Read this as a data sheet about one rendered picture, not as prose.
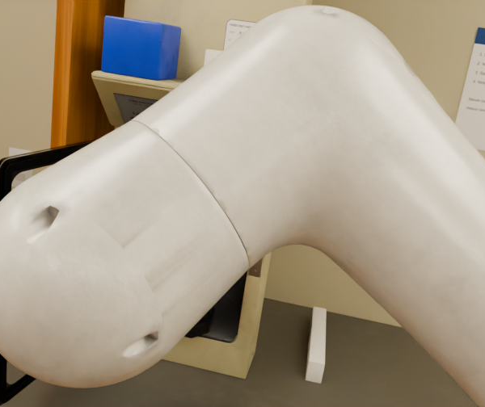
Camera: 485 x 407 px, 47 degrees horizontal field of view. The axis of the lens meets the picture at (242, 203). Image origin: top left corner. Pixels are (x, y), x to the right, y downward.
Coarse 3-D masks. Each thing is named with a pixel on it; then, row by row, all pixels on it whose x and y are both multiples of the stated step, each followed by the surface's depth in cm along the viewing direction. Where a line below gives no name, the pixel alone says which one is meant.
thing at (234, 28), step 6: (228, 24) 96; (234, 24) 96; (240, 24) 96; (246, 24) 96; (252, 24) 96; (228, 30) 97; (234, 30) 96; (240, 30) 96; (246, 30) 96; (228, 36) 97; (234, 36) 97; (228, 42) 97
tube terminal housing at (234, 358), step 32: (128, 0) 99; (160, 0) 98; (192, 0) 97; (224, 0) 96; (256, 0) 95; (288, 0) 94; (192, 32) 98; (224, 32) 97; (192, 64) 99; (256, 288) 107; (256, 320) 112; (192, 352) 114; (224, 352) 112
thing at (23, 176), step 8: (72, 144) 92; (32, 152) 83; (40, 152) 84; (0, 160) 77; (40, 168) 85; (16, 176) 80; (24, 176) 81; (16, 184) 80; (8, 368) 88; (16, 368) 90; (8, 376) 88; (16, 376) 90
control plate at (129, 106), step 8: (120, 96) 94; (128, 96) 94; (120, 104) 96; (128, 104) 96; (136, 104) 95; (144, 104) 94; (152, 104) 94; (120, 112) 98; (128, 112) 98; (136, 112) 97; (128, 120) 100
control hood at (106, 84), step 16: (96, 80) 92; (112, 80) 91; (128, 80) 90; (144, 80) 90; (160, 80) 92; (176, 80) 97; (112, 96) 95; (144, 96) 93; (160, 96) 92; (112, 112) 99
